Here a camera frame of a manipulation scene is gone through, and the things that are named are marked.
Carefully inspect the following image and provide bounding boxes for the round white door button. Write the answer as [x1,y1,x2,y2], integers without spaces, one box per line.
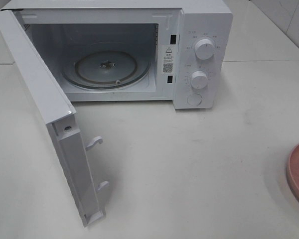
[187,94,202,106]

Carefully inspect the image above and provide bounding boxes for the white microwave knob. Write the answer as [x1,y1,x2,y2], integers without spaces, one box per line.
[194,37,215,60]
[190,71,208,89]

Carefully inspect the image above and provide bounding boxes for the white microwave door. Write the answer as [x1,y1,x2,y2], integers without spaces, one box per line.
[0,10,109,226]

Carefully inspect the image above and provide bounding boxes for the glass microwave turntable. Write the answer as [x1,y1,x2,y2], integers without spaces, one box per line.
[62,50,150,90]

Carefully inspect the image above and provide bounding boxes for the white microwave oven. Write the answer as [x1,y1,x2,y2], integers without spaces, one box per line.
[0,0,233,110]

